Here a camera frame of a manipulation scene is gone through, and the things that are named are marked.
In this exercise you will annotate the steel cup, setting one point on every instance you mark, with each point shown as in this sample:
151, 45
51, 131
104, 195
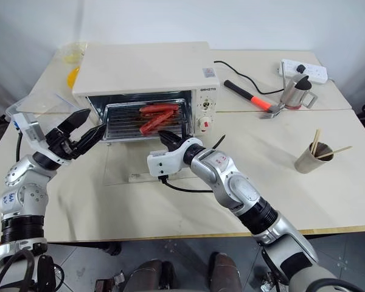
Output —
308, 162

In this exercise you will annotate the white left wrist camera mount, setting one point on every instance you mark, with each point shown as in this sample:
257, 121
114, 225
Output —
30, 130

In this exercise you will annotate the red sausage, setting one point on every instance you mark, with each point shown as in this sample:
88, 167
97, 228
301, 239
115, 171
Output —
153, 114
158, 108
152, 124

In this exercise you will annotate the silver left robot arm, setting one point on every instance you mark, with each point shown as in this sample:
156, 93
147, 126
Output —
21, 182

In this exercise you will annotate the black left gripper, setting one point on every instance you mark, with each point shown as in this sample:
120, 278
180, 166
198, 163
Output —
64, 144

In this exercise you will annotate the cream oven knob red mark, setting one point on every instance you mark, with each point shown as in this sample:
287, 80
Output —
204, 124

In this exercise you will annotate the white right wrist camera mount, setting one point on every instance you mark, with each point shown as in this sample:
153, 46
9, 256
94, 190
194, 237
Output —
161, 161

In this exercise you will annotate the steel kettle black lid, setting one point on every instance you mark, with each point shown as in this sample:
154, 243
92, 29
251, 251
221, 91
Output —
293, 91

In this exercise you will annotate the cream toaster oven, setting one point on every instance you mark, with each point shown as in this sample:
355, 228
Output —
140, 67

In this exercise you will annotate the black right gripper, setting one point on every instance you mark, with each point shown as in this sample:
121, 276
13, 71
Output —
175, 144

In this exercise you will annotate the wooden chopstick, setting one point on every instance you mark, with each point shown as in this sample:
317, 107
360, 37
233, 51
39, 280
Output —
317, 140
337, 151
314, 141

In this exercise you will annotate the dark brown rounded shape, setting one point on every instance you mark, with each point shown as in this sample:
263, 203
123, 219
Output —
147, 275
228, 272

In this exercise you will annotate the black power plug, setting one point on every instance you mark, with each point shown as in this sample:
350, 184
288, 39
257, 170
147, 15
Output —
301, 68

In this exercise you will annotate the silver sausage tray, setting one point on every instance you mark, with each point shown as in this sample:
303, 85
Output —
121, 121

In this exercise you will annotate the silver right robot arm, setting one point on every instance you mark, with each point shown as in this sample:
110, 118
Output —
231, 182

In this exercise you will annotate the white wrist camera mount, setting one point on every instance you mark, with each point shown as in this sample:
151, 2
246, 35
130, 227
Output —
30, 130
161, 161

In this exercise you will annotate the white power strip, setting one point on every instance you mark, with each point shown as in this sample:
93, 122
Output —
316, 71

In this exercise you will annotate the oven label sticker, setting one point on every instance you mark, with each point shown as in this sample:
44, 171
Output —
208, 72

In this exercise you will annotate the clear plastic storage box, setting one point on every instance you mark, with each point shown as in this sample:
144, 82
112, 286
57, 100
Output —
39, 102

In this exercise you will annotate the yellow bowl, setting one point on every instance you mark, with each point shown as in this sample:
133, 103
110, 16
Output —
73, 77

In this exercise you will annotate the clear plastic cup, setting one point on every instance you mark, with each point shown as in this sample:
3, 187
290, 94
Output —
71, 53

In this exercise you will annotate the glass toaster oven door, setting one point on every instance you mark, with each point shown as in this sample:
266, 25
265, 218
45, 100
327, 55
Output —
124, 164

